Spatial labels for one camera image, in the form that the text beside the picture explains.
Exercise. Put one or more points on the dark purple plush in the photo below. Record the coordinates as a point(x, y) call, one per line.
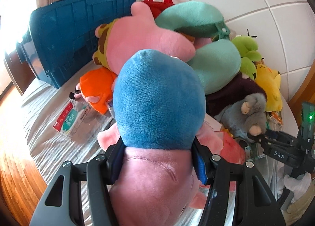
point(237, 89)

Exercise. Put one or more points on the striped white table cloth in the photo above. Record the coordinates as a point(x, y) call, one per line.
point(50, 149)

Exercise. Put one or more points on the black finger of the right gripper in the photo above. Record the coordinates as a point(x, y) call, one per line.
point(261, 138)

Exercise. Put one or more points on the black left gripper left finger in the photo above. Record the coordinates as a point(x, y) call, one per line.
point(61, 203)

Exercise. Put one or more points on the red green tissue packet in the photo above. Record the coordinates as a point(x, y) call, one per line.
point(71, 117)

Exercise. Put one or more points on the yellow pikachu plush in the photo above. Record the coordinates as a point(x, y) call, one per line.
point(270, 80)

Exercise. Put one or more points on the grey mouse plush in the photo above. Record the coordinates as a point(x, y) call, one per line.
point(245, 117)

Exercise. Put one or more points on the red toy suitcase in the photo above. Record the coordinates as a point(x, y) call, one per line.
point(158, 6)

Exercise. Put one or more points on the teal neck pillow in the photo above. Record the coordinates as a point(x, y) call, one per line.
point(217, 60)

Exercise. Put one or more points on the green frog plush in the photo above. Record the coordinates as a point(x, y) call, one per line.
point(248, 49)

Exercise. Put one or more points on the blue plastic storage crate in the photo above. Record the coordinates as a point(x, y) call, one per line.
point(60, 38)

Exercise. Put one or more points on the pink starfish plush toy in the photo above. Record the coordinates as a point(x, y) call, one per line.
point(123, 37)

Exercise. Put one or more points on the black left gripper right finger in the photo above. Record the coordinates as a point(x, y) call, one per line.
point(255, 204)

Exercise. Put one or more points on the pink pig plush blue dress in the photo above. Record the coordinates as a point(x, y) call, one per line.
point(159, 106)

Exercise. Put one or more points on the orange dress pig plush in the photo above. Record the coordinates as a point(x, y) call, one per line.
point(95, 88)

